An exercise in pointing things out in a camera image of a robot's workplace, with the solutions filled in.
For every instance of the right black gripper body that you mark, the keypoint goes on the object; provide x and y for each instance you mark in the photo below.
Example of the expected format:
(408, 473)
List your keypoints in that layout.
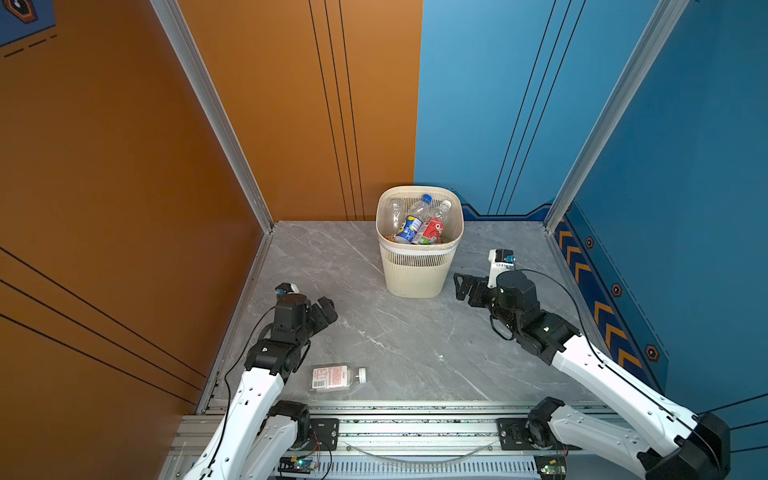
(482, 296)

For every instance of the left green circuit board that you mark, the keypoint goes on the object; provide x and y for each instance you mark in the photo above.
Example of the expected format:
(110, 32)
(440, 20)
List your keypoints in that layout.
(296, 465)

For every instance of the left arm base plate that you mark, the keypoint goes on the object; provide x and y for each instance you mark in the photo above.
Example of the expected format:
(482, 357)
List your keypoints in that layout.
(323, 430)

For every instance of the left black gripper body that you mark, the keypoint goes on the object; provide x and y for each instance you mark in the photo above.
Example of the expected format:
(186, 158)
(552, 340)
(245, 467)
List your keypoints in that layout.
(315, 321)

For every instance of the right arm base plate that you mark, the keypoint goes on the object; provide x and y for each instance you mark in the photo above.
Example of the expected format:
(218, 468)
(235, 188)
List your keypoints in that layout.
(525, 434)

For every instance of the aluminium corner post right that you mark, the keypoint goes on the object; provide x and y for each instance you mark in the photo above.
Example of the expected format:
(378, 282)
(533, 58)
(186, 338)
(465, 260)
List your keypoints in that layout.
(653, 38)

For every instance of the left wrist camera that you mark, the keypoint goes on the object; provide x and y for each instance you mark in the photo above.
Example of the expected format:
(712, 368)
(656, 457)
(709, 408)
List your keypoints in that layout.
(286, 288)

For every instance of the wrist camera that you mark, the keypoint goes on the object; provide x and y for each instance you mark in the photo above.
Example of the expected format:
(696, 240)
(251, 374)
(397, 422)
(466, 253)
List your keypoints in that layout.
(286, 288)
(501, 261)

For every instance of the cream plastic waste bin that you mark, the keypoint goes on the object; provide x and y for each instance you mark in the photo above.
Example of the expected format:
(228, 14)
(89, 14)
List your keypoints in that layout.
(418, 271)

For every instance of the large clear bottle red cap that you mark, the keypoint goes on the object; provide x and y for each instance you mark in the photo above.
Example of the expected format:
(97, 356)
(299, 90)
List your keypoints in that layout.
(396, 212)

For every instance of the red green label bottle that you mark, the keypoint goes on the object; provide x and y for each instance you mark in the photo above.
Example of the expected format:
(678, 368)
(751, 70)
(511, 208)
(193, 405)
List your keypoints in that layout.
(430, 232)

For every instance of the pepsi bottle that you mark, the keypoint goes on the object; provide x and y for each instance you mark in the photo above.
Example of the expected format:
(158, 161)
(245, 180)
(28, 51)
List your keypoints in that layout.
(415, 217)

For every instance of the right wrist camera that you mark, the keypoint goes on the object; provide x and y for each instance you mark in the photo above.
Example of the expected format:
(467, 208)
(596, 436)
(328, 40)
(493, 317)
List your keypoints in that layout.
(501, 261)

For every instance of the right green circuit board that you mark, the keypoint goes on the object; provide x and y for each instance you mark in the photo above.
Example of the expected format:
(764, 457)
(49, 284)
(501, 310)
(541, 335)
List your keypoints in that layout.
(550, 468)

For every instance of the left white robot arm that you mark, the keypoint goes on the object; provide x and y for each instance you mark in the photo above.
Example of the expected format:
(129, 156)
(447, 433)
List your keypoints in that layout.
(259, 428)

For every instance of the aluminium corner post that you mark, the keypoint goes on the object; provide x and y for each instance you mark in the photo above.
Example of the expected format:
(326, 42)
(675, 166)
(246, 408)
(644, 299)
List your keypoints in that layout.
(653, 38)
(173, 22)

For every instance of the aluminium corner post left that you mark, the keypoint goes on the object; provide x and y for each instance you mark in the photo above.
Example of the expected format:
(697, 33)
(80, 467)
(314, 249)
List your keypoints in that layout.
(173, 22)

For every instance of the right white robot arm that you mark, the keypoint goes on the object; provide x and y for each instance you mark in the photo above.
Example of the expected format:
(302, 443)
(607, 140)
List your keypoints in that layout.
(662, 439)

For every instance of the bottle pink label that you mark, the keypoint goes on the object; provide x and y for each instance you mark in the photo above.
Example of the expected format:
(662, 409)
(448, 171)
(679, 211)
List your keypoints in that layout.
(337, 377)

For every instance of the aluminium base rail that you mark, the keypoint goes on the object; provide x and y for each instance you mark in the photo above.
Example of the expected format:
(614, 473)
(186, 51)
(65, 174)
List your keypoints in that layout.
(411, 440)

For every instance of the green circuit board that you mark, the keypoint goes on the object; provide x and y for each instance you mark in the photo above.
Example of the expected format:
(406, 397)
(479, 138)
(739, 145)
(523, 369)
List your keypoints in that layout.
(550, 468)
(296, 465)

